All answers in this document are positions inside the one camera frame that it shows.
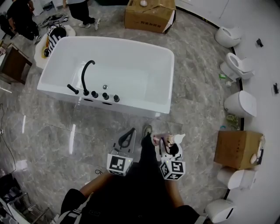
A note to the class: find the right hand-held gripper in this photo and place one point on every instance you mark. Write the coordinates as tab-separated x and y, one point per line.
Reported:
173	169

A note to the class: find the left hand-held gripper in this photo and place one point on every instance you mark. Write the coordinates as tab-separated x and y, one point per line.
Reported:
118	164

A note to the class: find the pink pump bottle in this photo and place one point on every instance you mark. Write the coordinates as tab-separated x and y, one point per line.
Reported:
175	138

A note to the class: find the white bathtub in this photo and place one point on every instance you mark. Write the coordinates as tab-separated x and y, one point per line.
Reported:
135	65

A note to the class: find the person's right forearm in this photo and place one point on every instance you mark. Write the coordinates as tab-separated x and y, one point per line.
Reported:
173	192

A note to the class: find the person's left forearm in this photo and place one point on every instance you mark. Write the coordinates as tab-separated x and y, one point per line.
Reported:
96	182

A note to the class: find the metal bathtub drain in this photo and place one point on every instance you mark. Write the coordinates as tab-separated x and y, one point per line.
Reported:
105	86

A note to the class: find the person's grey shoe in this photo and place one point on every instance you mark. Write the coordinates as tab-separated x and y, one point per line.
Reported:
147	130

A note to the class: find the black faucet knob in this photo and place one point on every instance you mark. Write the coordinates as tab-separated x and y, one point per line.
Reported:
116	98
105	96
94	94

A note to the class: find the person's black clothing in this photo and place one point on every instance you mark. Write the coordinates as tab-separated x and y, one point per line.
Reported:
135	197

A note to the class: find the small cardboard box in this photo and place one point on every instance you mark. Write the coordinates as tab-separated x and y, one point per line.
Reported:
236	148

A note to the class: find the black hand shower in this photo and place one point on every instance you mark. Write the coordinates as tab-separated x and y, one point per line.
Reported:
72	89

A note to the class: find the black curved faucet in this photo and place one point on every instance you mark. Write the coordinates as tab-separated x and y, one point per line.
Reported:
84	74

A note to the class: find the white toilet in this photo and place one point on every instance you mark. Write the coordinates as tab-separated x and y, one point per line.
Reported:
240	179
219	211
240	105
227	36
238	67

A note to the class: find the green packet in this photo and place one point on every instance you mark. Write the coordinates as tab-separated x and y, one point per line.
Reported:
222	76

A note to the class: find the white round stool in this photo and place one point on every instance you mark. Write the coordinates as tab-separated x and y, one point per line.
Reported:
40	57

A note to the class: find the large cardboard box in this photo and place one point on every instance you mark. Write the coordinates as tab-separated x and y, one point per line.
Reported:
146	18

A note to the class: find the black white striped cloth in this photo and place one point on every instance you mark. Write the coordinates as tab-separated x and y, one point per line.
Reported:
54	37

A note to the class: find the black equipment bag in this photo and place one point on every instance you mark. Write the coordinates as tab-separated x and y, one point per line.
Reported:
8	186

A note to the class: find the brown wooden cabinet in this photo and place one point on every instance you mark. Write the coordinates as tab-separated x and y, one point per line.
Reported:
15	65

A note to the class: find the white round object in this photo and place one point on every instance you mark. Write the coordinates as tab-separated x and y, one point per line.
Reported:
143	3

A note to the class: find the striped bag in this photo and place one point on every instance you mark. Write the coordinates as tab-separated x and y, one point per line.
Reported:
54	19

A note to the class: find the black wall fitting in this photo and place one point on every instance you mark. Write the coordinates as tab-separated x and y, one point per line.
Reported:
275	88
260	42

